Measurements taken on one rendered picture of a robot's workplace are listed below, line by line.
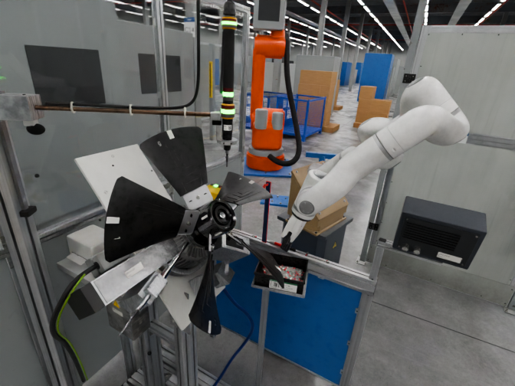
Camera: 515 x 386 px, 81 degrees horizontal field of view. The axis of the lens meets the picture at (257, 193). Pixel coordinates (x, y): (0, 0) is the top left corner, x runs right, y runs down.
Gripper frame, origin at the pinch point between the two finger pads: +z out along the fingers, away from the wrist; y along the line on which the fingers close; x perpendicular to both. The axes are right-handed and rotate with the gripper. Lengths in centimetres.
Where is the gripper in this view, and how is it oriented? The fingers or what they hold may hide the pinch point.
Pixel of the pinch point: (286, 245)
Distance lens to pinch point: 114.7
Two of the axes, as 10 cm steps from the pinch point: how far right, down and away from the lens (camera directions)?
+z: -3.2, 8.1, 5.0
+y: -4.7, 3.2, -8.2
